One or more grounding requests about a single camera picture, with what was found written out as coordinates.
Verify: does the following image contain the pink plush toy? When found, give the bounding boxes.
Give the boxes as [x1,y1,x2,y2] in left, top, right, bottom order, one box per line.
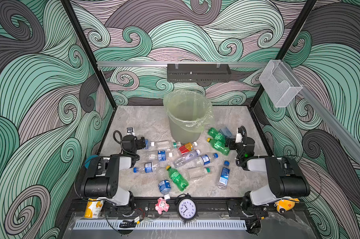
[155,198,170,215]

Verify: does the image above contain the clear acrylic wall holder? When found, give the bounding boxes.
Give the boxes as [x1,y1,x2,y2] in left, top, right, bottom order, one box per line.
[259,60,303,108]

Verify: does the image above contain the long clear bottle white cap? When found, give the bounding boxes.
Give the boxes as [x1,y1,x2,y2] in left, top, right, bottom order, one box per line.
[174,149,201,168]

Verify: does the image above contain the light blue square bottle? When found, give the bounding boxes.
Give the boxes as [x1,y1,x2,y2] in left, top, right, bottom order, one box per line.
[219,126,233,138]

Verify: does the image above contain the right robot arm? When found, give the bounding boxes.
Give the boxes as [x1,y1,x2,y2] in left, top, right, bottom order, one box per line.
[225,137,310,210]

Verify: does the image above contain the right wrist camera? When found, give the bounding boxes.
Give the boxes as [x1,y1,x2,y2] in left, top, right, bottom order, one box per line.
[235,130,243,143]

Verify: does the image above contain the tall bottle blue sky label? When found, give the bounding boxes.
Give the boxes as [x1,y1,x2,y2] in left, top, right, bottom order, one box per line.
[217,160,230,189]

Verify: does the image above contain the black wall shelf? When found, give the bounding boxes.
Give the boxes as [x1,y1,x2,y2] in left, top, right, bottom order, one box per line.
[167,63,232,85]

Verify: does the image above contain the green bottle yellow cap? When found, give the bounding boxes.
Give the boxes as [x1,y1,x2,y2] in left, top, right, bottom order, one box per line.
[207,138,230,156]

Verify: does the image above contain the clear bottle blue label white cap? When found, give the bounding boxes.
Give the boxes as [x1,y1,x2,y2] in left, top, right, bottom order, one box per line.
[146,150,174,162]

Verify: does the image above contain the aluminium wall rail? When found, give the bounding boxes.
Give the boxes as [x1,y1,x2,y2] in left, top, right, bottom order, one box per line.
[282,62,360,165]
[96,61,268,68]

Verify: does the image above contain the black alarm clock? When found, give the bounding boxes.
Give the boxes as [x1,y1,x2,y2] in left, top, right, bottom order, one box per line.
[175,194,199,223]

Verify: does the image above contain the aluminium wall rail right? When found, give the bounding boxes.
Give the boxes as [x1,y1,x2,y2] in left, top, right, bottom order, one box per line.
[282,62,360,165]

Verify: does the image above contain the crushed bottle blue label front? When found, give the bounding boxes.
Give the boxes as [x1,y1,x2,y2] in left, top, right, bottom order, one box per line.
[157,168,171,200]

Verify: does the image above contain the yellow printed cup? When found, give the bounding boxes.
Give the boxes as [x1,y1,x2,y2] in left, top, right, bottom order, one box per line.
[84,199,104,219]

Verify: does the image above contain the teal round lid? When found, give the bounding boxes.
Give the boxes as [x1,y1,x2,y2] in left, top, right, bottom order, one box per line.
[84,155,98,169]

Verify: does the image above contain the mesh waste bin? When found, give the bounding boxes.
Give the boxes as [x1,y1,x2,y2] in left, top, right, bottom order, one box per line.
[163,91,212,145]

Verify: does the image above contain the green Sprite bottle centre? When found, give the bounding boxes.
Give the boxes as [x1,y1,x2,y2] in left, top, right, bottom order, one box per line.
[166,165,189,192]

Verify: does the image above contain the yellow duck toy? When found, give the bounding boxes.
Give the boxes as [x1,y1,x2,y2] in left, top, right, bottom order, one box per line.
[274,198,300,214]

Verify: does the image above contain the red yellow label bottle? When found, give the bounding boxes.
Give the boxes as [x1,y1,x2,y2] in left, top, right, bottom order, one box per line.
[179,141,198,155]

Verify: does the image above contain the square clear bottle green band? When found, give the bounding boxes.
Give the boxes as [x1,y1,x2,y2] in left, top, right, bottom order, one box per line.
[187,166,215,180]

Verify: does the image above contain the white slotted cable duct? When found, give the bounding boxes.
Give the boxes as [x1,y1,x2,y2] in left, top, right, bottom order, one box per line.
[73,219,247,231]

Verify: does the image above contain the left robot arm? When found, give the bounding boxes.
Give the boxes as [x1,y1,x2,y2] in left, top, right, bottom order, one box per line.
[77,127,146,209]

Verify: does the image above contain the aluminium wall rail back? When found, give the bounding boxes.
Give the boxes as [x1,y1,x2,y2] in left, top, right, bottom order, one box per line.
[96,61,268,68]

